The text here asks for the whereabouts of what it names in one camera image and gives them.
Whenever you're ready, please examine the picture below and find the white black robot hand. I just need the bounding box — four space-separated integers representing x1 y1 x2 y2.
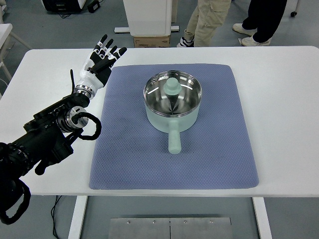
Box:
76 34 128 93

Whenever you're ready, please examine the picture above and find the glass lid with green knob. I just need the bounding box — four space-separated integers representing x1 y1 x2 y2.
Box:
144 71 202 117

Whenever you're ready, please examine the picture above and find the green pot with handle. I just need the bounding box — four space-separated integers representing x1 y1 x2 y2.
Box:
143 70 203 155

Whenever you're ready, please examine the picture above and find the brown cardboard box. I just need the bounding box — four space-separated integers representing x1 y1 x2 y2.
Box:
133 35 170 48

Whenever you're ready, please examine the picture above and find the small black box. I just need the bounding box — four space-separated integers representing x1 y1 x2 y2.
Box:
87 0 101 13

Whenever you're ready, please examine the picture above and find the black equipment case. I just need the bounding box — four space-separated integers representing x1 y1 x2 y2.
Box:
41 0 87 12

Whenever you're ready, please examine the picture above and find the person in beige trousers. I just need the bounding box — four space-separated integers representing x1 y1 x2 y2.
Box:
176 0 232 48

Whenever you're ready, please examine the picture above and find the blue textured mat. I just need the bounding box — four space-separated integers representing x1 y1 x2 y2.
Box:
88 63 259 191

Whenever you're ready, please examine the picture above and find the white table leg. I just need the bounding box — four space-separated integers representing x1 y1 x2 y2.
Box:
67 196 88 239
252 197 273 239

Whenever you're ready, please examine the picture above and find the grey metal plate with screws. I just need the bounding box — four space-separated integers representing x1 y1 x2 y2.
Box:
110 217 233 239

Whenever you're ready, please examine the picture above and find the person in black trousers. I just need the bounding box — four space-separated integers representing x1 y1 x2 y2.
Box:
232 0 289 47

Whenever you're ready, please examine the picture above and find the white pedestal cabinet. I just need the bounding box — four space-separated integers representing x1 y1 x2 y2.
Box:
114 0 179 37

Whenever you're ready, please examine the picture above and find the black floor cable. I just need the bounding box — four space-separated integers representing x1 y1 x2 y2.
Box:
50 195 63 239

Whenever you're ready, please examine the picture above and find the white wheeled cart frame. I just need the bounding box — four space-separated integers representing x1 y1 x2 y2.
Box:
290 0 299 18

